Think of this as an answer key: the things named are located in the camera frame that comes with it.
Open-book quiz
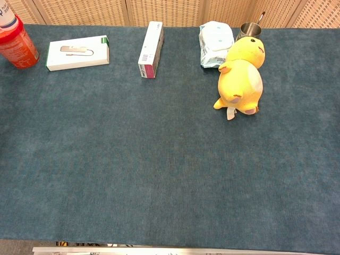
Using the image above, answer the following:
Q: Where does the yellow plush toy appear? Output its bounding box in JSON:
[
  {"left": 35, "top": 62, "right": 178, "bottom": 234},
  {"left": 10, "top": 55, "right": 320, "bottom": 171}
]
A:
[{"left": 213, "top": 36, "right": 266, "bottom": 121}]

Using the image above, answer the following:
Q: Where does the teal felt table mat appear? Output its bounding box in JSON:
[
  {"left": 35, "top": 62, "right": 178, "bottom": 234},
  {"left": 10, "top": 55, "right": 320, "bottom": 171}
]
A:
[{"left": 0, "top": 23, "right": 340, "bottom": 254}]

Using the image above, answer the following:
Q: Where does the long white magenta box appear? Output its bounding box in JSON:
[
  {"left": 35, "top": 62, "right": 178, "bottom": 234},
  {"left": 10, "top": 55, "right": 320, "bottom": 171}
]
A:
[{"left": 138, "top": 21, "right": 165, "bottom": 79}]

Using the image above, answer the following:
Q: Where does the white wet wipes pack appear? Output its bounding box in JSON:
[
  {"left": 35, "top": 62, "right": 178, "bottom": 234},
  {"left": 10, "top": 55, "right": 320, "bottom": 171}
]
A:
[{"left": 198, "top": 21, "right": 235, "bottom": 69}]

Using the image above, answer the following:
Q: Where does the woven rattan folding screen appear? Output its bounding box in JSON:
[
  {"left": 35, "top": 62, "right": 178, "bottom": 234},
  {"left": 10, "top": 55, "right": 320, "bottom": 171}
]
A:
[{"left": 0, "top": 0, "right": 340, "bottom": 29}]

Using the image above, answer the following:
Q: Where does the white USB hub box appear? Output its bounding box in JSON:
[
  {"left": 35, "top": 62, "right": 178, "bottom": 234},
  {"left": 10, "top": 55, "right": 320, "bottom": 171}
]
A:
[{"left": 45, "top": 35, "right": 111, "bottom": 72}]

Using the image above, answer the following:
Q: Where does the stainless steel cup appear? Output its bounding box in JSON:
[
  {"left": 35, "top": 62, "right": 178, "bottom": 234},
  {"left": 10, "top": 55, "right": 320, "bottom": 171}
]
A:
[{"left": 235, "top": 22, "right": 262, "bottom": 42}]

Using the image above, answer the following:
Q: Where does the red plastic bottle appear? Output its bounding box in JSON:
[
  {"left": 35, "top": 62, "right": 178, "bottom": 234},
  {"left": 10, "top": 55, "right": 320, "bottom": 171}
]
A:
[{"left": 0, "top": 14, "right": 40, "bottom": 70}]

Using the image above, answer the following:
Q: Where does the white tube with blue print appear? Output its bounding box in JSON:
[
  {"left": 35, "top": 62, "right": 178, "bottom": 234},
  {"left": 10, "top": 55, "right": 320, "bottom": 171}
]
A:
[{"left": 0, "top": 0, "right": 18, "bottom": 28}]

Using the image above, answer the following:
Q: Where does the aluminium frame rail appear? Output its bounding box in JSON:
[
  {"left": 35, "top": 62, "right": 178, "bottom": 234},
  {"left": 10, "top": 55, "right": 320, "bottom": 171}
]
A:
[{"left": 32, "top": 246, "right": 311, "bottom": 255}]

